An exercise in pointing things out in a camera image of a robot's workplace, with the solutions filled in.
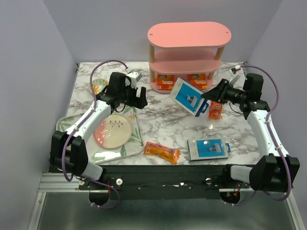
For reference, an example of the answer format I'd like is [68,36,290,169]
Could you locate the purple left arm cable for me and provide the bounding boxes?
[61,59,129,209]

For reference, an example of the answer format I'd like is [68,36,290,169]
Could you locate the white Harrys razor box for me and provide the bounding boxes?
[169,78,209,117]

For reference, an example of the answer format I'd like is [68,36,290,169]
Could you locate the pink cream round plate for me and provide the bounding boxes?
[93,115,132,149]

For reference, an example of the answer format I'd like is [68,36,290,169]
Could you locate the blue Harrys razor box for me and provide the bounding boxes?
[187,138,231,161]

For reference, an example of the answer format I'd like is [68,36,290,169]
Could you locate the small floral bowl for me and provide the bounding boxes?
[89,78,109,95]

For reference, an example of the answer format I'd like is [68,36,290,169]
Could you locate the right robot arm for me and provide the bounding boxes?
[202,73,300,193]

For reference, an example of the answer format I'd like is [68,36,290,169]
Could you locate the orange razor bag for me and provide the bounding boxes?
[143,142,180,164]
[208,101,223,120]

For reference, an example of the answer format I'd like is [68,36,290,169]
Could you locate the orange razor bag front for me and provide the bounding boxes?
[143,142,180,164]

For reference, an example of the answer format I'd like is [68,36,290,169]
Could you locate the orange Gillette box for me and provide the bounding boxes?
[188,73,207,90]
[157,74,174,90]

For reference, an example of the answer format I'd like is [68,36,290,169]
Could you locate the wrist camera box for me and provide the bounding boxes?
[229,65,241,86]
[125,71,142,89]

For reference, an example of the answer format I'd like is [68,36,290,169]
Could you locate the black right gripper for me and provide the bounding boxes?
[201,79,247,104]

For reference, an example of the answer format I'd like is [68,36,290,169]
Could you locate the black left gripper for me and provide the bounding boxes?
[119,82,148,109]

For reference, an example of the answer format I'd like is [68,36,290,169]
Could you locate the orange razor bag right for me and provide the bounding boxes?
[208,101,223,120]

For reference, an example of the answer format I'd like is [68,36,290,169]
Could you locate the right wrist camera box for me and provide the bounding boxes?
[229,65,241,86]

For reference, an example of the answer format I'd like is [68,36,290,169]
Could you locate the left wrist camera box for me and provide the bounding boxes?
[125,71,142,89]

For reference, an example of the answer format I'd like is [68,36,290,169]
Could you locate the pink three-tier shelf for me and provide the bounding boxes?
[147,22,232,93]

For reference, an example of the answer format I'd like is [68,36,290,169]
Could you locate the floral serving tray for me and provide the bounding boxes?
[55,104,144,166]

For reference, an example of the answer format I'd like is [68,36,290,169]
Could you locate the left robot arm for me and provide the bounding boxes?
[49,71,148,189]

